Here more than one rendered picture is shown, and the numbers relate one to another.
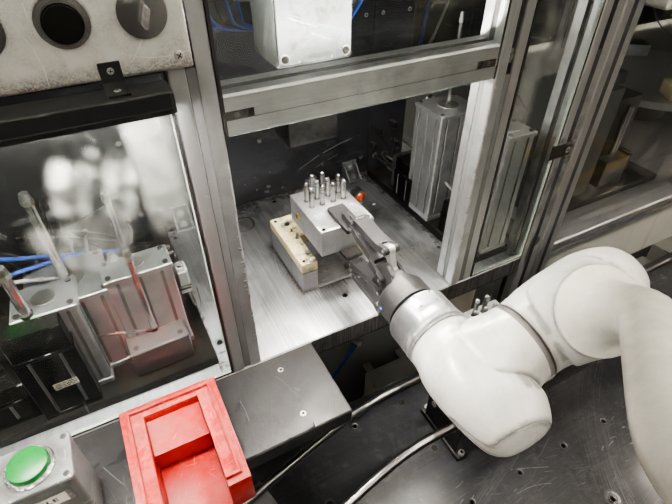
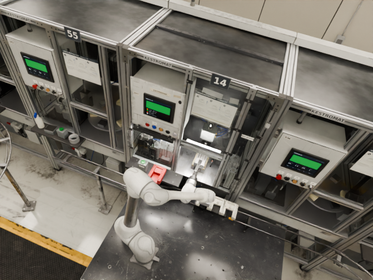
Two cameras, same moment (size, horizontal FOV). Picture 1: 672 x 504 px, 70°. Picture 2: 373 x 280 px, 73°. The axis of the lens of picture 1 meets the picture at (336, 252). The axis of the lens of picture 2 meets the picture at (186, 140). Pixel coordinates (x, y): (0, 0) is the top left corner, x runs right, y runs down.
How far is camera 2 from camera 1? 1.70 m
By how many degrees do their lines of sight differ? 29
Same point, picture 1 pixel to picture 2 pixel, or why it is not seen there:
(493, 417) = not seen: hidden behind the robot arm
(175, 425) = (158, 170)
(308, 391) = (176, 180)
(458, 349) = (186, 187)
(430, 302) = (191, 181)
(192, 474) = (156, 176)
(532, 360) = not seen: hidden behind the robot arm
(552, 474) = (202, 226)
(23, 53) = (164, 131)
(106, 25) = (171, 133)
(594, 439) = (215, 230)
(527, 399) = not seen: hidden behind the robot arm
